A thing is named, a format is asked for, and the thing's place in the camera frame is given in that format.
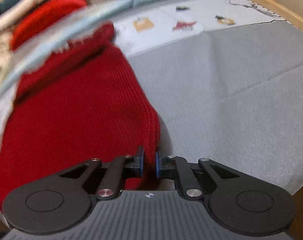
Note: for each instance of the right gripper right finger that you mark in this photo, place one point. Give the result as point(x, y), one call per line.
point(179, 170)

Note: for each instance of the bright red folded blanket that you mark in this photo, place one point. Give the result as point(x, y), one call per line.
point(43, 17)

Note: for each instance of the dark red knit sweater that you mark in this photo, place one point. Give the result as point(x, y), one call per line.
point(83, 103)

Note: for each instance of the light blue folded sheet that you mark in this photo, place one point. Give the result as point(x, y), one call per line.
point(33, 53)

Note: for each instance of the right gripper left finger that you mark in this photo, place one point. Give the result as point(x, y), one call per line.
point(119, 170)

